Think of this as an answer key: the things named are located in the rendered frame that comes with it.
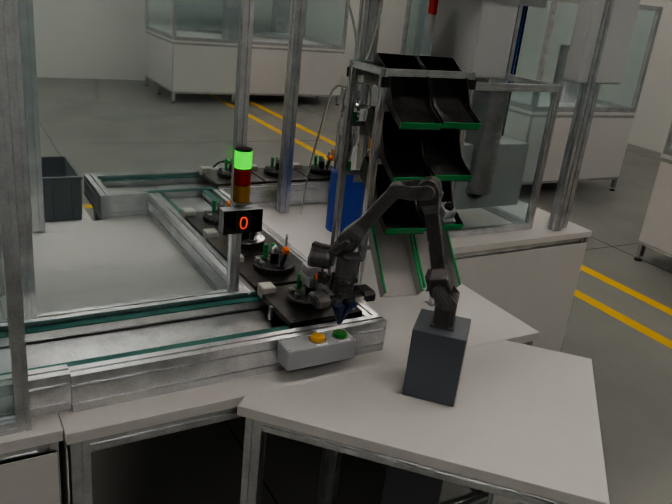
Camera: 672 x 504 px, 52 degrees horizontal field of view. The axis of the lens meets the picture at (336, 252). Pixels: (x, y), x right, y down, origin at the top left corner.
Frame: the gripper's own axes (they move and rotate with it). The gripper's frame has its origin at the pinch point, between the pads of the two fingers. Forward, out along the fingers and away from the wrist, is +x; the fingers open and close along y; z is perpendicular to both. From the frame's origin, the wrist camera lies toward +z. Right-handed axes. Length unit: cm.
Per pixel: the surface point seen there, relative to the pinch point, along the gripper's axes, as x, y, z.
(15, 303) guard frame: -14, 81, 1
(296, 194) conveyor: 13, -58, 138
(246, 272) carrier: 6.5, 8.1, 45.5
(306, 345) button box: 7.1, 11.0, -2.3
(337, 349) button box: 9.1, 2.0, -4.1
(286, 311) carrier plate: 6.3, 8.1, 15.9
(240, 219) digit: -17.8, 18.2, 30.4
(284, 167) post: -4, -45, 128
